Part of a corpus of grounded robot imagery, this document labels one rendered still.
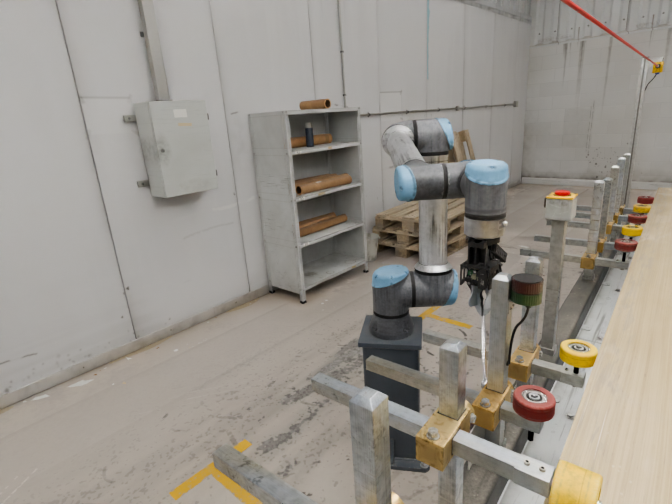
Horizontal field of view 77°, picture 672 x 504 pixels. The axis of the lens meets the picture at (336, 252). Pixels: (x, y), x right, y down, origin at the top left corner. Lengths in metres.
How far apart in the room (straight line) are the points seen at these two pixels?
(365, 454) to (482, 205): 0.61
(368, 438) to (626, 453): 0.52
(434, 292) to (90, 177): 2.22
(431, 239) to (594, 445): 0.98
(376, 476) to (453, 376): 0.25
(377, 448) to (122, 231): 2.75
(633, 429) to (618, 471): 0.12
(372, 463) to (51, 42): 2.85
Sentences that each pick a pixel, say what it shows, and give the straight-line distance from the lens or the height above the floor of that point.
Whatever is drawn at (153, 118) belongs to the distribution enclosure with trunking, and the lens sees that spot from 2.97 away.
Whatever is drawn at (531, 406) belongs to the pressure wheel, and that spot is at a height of 0.91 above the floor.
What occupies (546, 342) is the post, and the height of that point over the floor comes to 0.74.
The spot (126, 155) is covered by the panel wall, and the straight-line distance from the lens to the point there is 3.14.
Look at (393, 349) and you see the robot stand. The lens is 1.78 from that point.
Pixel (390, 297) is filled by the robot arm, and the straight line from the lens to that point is 1.72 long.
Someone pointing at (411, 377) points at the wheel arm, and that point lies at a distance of 1.11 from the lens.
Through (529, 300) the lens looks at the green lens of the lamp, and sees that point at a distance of 0.93.
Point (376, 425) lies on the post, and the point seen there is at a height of 1.13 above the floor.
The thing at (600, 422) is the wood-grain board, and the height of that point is 0.90.
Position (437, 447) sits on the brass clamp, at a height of 0.97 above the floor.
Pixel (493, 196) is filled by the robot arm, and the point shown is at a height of 1.29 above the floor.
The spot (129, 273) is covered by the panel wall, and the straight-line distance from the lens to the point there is 3.22.
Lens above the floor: 1.48
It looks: 18 degrees down
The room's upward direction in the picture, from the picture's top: 4 degrees counter-clockwise
